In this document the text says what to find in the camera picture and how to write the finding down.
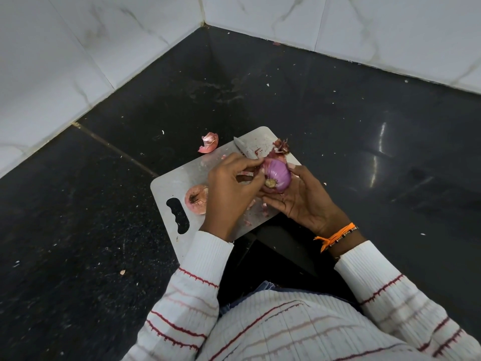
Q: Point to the person's left hand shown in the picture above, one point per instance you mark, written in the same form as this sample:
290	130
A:
229	195

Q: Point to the person's right hand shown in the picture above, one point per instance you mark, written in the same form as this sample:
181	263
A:
312	203

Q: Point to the red onion with dry roots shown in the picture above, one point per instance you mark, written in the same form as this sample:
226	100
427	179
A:
196	201

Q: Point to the onion peel piece off board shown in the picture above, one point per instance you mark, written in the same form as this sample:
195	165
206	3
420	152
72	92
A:
208	144

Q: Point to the person's right forearm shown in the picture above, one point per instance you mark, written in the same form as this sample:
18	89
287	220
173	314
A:
398	297

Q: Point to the person's left forearm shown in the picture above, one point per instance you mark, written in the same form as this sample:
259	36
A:
188	297

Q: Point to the orange thread wristband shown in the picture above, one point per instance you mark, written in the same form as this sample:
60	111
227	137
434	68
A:
336	234

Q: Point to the steel cutting board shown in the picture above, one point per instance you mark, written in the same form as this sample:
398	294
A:
176	180

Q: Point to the white striped sweater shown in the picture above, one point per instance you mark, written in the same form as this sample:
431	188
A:
293	327

